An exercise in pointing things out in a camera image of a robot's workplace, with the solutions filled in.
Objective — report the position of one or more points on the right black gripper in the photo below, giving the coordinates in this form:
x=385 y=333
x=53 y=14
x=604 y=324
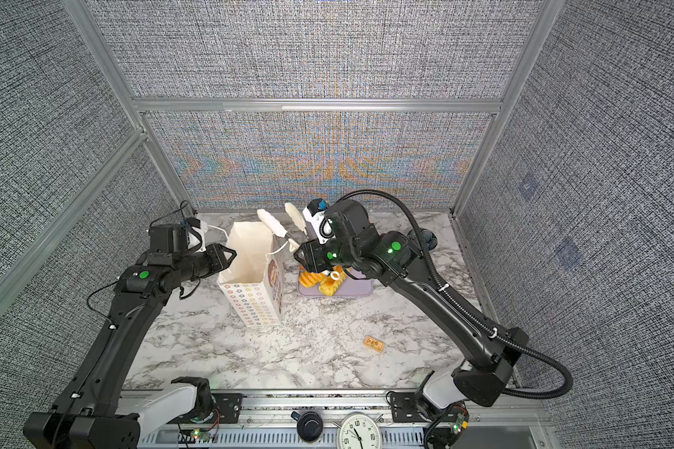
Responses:
x=315 y=259

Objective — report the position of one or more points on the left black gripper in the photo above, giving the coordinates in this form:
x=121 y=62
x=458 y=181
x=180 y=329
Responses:
x=220 y=257

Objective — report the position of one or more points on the white printed paper bag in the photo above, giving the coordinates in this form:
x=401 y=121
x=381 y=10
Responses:
x=255 y=282

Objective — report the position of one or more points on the ridged yellow spiral bread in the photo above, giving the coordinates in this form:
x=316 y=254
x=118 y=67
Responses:
x=308 y=279

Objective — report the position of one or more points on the yellow braided pastry bread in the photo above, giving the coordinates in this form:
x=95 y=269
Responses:
x=333 y=282

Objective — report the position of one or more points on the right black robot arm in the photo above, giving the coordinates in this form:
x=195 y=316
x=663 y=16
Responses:
x=490 y=351

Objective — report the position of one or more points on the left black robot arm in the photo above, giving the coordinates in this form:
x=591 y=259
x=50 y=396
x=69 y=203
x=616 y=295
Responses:
x=85 y=414

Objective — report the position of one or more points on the lavender tray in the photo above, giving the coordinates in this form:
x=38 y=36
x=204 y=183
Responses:
x=357 y=287

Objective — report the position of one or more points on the small orange candy wrapper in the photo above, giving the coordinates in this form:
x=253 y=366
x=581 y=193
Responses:
x=374 y=344

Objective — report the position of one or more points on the black round knob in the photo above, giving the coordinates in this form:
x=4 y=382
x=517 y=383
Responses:
x=309 y=425

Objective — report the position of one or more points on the white analog clock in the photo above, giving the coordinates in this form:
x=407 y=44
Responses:
x=359 y=431

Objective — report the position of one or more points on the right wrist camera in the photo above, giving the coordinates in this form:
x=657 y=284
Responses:
x=320 y=216

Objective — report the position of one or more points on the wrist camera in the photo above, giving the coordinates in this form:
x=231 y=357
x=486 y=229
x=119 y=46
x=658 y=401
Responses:
x=320 y=216
x=186 y=237

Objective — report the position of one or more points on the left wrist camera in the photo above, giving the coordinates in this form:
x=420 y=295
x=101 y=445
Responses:
x=186 y=237

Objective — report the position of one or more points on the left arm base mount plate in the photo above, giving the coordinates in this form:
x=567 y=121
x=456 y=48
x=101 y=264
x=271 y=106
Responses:
x=226 y=410

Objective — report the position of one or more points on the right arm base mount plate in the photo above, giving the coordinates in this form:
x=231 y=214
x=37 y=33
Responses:
x=403 y=407

